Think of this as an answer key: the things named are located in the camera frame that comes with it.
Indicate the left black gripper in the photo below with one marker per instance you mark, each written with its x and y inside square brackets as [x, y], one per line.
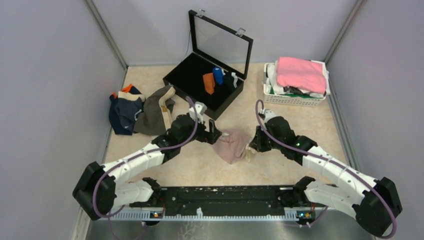
[210, 137]

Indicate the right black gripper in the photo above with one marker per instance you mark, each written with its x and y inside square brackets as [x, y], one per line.
[257, 143]

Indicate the pink underwear cream waistband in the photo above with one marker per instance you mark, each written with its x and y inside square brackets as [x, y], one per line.
[233, 146]

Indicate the olive beige underwear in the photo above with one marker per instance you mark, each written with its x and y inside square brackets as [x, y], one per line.
[156, 117]

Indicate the orange underwear white waistband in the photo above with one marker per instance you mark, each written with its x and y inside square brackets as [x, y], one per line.
[209, 83]

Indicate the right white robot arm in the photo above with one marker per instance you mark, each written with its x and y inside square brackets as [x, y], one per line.
[373, 203]

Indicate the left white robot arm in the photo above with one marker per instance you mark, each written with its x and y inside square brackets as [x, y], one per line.
[103, 190]

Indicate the black white rolled underwear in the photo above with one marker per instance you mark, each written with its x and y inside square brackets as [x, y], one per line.
[230, 79]

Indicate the blue rolled underwear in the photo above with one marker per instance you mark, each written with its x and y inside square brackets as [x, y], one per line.
[218, 75]

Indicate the white plastic basket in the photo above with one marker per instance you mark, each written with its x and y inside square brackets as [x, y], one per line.
[293, 100]

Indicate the white clothes in basket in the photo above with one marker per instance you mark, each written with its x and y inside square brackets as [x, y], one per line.
[279, 90]

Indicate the black box glass lid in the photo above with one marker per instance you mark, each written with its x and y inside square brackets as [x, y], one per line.
[212, 44]

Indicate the pink folded cloth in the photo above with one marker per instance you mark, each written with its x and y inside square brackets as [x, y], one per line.
[302, 74]

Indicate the navy blue clothes pile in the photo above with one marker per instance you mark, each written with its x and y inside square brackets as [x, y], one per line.
[125, 108]

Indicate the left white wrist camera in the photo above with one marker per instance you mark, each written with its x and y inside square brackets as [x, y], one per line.
[197, 110]

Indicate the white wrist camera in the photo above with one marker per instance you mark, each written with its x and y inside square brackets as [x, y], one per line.
[266, 114]
[197, 110]

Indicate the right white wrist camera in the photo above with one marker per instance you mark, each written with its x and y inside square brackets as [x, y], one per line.
[266, 114]

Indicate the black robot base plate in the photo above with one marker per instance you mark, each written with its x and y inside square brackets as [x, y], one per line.
[226, 201]

